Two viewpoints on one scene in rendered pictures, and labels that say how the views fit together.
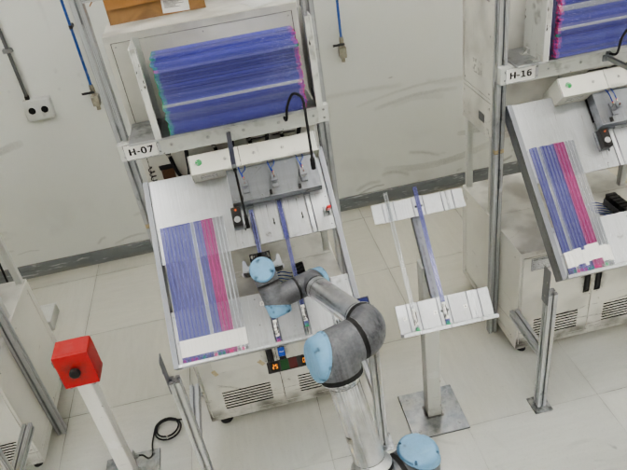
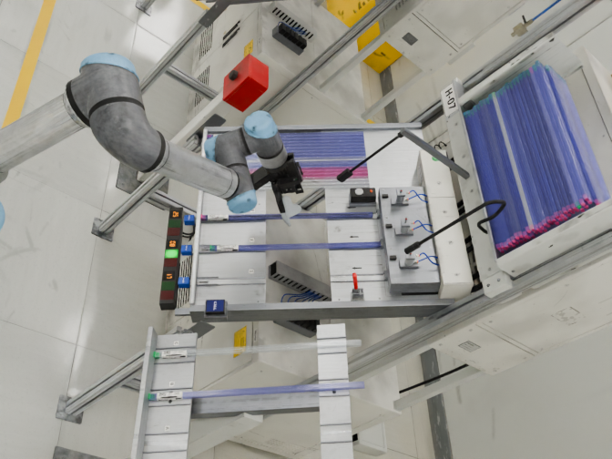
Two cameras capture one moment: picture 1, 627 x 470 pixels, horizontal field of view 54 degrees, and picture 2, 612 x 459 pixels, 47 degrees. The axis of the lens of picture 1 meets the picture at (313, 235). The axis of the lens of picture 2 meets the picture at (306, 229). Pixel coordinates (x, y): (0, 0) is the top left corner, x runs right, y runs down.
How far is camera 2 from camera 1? 1.49 m
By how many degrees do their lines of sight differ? 44
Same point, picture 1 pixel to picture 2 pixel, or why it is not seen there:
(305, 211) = (362, 272)
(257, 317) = not seen: hidden behind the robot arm
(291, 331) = (209, 233)
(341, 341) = (111, 76)
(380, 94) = not seen: outside the picture
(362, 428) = (20, 122)
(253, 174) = (415, 211)
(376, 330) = (112, 117)
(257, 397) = (180, 291)
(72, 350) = (254, 69)
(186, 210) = (382, 157)
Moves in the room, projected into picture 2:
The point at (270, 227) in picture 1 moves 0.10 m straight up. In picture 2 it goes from (346, 231) to (372, 215)
